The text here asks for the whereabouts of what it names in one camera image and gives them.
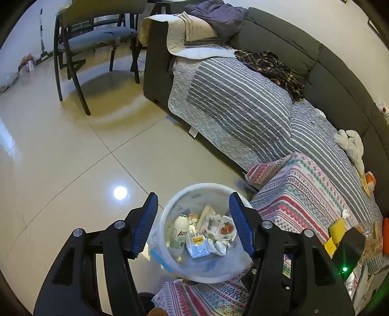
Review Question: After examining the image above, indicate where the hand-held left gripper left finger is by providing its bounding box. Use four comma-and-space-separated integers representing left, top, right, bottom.
33, 192, 159, 316

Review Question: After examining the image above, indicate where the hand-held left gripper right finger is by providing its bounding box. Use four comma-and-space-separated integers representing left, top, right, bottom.
229, 192, 356, 316

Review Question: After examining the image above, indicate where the yellow sponge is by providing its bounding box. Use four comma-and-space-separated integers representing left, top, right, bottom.
324, 218, 347, 255

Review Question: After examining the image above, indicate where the white wrapper with red picture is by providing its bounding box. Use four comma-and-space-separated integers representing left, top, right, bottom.
202, 214, 238, 240

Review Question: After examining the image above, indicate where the clear jar with beige contents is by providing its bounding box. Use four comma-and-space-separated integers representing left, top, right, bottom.
360, 240, 384, 265

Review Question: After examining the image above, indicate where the clear jar with wooden lid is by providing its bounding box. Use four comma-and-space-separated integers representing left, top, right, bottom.
353, 219, 384, 244

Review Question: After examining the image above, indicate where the crumpled silver wrapper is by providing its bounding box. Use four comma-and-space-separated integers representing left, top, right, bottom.
208, 238, 233, 256

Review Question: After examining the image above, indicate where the white milk bottle green label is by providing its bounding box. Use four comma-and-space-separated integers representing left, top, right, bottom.
168, 213, 190, 258

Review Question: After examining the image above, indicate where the beige wrapper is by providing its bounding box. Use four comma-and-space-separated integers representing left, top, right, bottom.
194, 205, 217, 233

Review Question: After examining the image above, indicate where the orange cushion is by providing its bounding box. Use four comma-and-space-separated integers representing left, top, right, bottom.
382, 217, 389, 256

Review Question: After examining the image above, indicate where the white and blue packet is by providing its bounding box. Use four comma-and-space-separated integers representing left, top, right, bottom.
186, 228, 210, 259

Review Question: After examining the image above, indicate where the pink and teal patterned blanket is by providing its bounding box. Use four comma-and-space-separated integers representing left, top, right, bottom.
152, 152, 365, 316

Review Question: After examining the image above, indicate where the grey striped quilt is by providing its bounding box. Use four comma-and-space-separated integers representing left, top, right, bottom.
168, 56, 384, 274

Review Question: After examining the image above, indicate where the dark plaid shirt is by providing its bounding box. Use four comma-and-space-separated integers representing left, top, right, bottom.
235, 50, 305, 102

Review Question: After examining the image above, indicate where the dark grey sofa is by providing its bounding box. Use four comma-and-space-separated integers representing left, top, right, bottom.
143, 6, 389, 213

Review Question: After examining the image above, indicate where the dark chair with blue seat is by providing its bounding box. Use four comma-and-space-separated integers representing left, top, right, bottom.
53, 0, 146, 116

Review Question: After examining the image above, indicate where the beige quilted cover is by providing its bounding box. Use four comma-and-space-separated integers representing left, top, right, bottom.
138, 12, 238, 60

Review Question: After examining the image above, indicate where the small coloured bag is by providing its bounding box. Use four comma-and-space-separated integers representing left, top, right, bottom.
19, 53, 36, 74

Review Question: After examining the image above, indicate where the purple jacket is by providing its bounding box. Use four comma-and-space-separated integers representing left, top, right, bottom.
185, 0, 250, 40

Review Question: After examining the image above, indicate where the floor mop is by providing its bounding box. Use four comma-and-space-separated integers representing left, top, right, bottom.
35, 9, 53, 66

